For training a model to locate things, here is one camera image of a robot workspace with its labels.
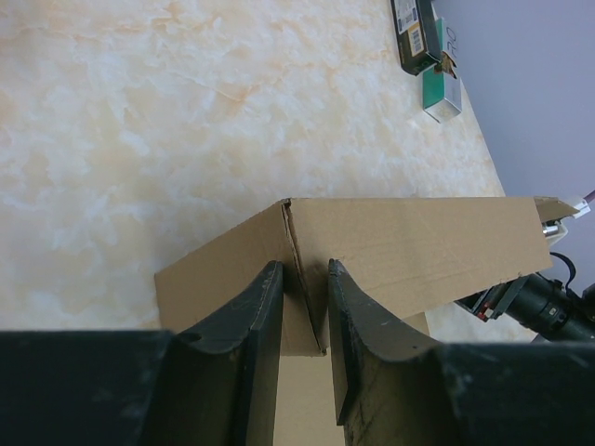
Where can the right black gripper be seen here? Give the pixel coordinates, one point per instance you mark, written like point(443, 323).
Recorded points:
point(545, 307)

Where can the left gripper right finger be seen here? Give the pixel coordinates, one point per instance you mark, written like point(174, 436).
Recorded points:
point(394, 385)

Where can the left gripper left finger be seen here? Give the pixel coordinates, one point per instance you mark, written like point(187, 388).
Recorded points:
point(212, 384)

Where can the brown cardboard box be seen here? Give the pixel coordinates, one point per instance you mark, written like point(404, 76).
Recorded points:
point(408, 255)

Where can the white silver carton box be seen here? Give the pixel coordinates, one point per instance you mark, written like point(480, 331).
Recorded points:
point(441, 85)

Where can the black carton box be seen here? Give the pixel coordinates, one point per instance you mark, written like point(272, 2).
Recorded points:
point(416, 35)

